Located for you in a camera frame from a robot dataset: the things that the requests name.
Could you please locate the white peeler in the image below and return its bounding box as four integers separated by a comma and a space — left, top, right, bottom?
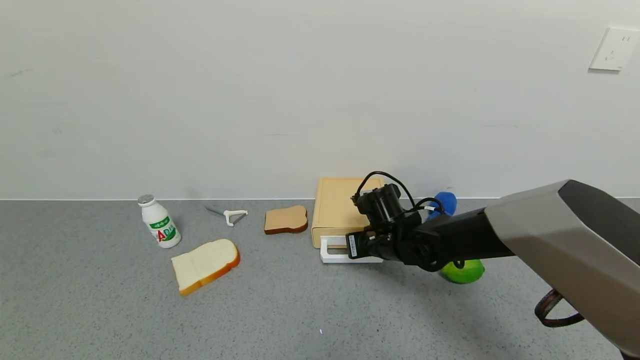
206, 206, 249, 228

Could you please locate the brown toast slice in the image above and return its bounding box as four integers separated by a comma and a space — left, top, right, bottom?
263, 205, 309, 236

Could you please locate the white bread slice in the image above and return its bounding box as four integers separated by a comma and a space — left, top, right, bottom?
171, 238, 241, 297

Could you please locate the yellow drawer case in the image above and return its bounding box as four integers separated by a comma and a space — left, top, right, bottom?
311, 177, 387, 236

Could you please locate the brown cable loop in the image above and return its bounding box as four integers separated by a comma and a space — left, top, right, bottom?
534, 288, 586, 329

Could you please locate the white wall socket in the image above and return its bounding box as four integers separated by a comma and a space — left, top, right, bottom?
588, 26, 640, 72

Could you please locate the black camera cable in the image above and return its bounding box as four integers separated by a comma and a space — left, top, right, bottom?
351, 171, 417, 211

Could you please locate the green lime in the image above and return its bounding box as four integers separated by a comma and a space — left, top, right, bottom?
439, 258, 486, 285

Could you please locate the blue rolled towel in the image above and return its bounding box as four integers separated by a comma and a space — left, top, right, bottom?
426, 192, 458, 222

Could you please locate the white milk bottle green label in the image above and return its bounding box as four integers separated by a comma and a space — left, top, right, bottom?
137, 194, 182, 249

